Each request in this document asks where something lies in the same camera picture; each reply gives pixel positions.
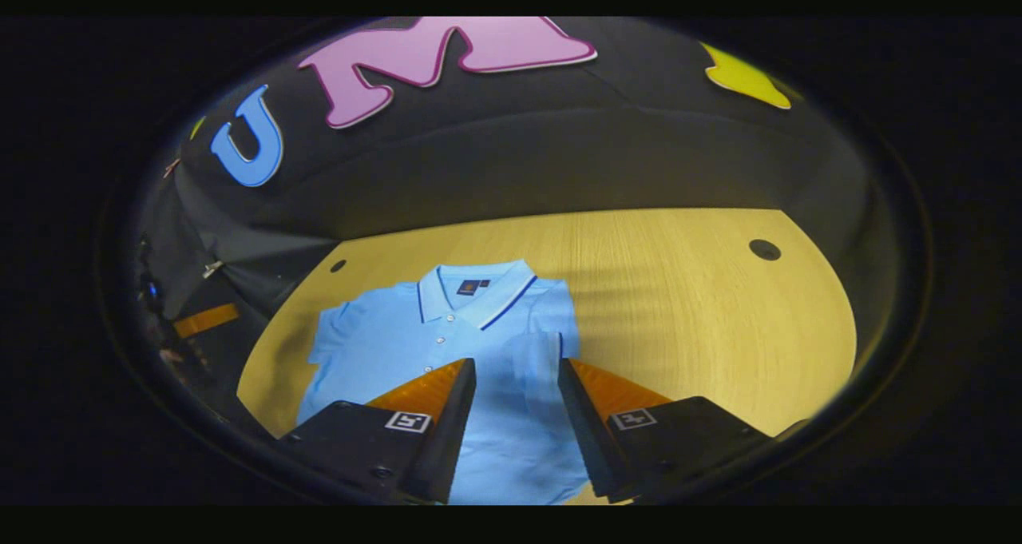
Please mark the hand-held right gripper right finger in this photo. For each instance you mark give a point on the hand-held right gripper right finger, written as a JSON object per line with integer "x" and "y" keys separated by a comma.
{"x": 587, "y": 432}

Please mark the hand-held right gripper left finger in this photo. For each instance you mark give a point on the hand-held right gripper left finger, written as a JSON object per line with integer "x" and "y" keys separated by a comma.
{"x": 447, "y": 432}

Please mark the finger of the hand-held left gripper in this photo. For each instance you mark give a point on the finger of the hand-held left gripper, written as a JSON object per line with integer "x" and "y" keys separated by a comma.
{"x": 206, "y": 320}

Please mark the light blue polo T-shirt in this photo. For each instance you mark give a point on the light blue polo T-shirt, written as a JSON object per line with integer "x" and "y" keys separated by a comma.
{"x": 383, "y": 344}

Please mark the white cloth clip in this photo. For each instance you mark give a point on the white cloth clip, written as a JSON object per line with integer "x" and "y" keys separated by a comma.
{"x": 212, "y": 269}

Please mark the pink cloth clip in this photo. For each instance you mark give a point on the pink cloth clip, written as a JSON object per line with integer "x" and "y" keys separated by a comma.
{"x": 171, "y": 168}

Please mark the large round black table grommet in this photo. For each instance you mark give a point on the large round black table grommet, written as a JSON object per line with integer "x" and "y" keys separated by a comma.
{"x": 764, "y": 249}

